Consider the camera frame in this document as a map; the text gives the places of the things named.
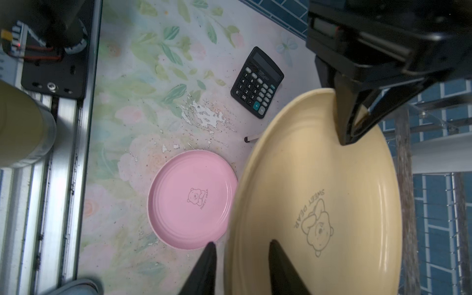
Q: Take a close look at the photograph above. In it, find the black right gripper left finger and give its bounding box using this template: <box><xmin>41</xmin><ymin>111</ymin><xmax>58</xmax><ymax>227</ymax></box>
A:
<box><xmin>179</xmin><ymin>242</ymin><xmax>217</xmax><ymax>295</ymax></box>

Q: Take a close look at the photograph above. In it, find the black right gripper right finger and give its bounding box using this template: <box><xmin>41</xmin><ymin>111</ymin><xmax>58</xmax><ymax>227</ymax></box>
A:
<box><xmin>269</xmin><ymin>240</ymin><xmax>310</xmax><ymax>295</ymax></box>

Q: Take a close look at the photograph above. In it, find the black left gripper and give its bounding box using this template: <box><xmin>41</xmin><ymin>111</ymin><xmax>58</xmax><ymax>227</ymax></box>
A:
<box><xmin>306</xmin><ymin>1</ymin><xmax>472</xmax><ymax>146</ymax></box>

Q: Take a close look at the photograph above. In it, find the pink plastic plate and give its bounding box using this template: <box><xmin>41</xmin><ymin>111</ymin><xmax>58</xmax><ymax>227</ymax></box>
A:
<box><xmin>147</xmin><ymin>150</ymin><xmax>238</xmax><ymax>250</ymax></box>

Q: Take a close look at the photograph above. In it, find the yellow plastic plate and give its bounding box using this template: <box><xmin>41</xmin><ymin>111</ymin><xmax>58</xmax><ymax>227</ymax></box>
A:
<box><xmin>224</xmin><ymin>88</ymin><xmax>402</xmax><ymax>295</ymax></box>

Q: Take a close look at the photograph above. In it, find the steel two-tier dish rack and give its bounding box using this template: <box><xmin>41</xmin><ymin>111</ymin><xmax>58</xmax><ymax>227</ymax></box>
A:
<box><xmin>381</xmin><ymin>92</ymin><xmax>472</xmax><ymax>295</ymax></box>

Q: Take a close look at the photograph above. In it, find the black desk calculator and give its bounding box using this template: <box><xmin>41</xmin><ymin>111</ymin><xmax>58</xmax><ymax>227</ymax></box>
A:
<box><xmin>231</xmin><ymin>46</ymin><xmax>285</xmax><ymax>119</ymax></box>

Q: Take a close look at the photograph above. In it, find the grey blue oval case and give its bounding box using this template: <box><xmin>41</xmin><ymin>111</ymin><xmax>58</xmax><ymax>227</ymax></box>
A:
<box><xmin>47</xmin><ymin>279</ymin><xmax>103</xmax><ymax>295</ymax></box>

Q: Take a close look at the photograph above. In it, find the yellow tin pen holder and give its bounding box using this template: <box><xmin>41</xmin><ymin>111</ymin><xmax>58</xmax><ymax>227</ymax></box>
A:
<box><xmin>1</xmin><ymin>81</ymin><xmax>57</xmax><ymax>168</ymax></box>

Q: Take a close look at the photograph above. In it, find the aluminium front rail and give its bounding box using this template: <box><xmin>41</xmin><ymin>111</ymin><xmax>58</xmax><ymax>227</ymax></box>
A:
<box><xmin>1</xmin><ymin>1</ymin><xmax>103</xmax><ymax>295</ymax></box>

